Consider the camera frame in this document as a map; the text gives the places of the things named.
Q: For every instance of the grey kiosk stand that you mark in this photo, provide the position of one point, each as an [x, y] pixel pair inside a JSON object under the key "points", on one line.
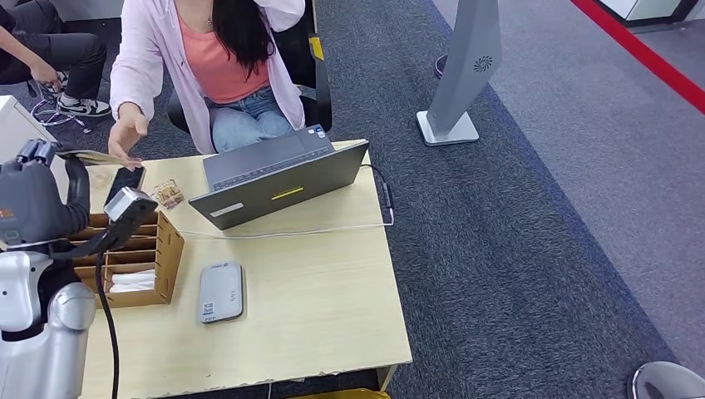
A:
{"points": [[465, 66]]}

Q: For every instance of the tan room key card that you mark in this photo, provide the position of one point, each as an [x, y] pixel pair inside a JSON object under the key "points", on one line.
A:
{"points": [[93, 158]]}

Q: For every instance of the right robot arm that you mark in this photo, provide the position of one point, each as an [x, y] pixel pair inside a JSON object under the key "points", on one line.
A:
{"points": [[669, 383]]}

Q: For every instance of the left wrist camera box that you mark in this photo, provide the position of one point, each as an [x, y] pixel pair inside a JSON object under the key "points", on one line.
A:
{"points": [[129, 201]]}

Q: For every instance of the seated person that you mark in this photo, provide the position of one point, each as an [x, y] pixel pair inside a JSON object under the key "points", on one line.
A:
{"points": [[154, 44]]}

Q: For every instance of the white monitor box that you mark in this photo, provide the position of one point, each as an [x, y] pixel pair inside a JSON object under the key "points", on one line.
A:
{"points": [[16, 124]]}

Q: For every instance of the grey laptop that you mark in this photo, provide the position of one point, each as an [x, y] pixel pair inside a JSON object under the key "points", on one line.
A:
{"points": [[275, 198]]}

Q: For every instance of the person's right hand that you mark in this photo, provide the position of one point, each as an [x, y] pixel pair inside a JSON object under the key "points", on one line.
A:
{"points": [[124, 135]]}

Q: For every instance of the white key card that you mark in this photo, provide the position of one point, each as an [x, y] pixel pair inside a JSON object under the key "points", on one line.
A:
{"points": [[135, 276], [132, 287]]}

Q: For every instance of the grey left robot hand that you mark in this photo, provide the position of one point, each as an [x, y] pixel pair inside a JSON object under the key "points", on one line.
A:
{"points": [[33, 201]]}

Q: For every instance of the yellow floor tape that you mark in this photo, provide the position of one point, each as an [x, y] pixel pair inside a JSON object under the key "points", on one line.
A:
{"points": [[341, 395]]}

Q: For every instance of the dark round stand base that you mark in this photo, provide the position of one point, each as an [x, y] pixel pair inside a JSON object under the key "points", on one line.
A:
{"points": [[439, 67]]}

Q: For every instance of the wooden card organizer box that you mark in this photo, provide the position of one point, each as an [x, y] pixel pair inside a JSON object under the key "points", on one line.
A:
{"points": [[171, 259]]}

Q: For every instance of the white cabinet with black base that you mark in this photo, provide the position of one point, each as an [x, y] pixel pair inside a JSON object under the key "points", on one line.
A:
{"points": [[655, 8]]}

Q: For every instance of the person in dark trousers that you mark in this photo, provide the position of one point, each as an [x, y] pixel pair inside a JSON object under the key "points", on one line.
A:
{"points": [[60, 49]]}

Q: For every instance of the black office chair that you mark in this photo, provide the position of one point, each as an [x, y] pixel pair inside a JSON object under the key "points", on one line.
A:
{"points": [[322, 82]]}

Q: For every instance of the black smartphone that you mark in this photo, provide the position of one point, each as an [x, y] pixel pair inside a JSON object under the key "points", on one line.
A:
{"points": [[125, 179]]}

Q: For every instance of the grey card reader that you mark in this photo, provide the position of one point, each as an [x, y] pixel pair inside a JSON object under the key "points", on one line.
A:
{"points": [[221, 292]]}

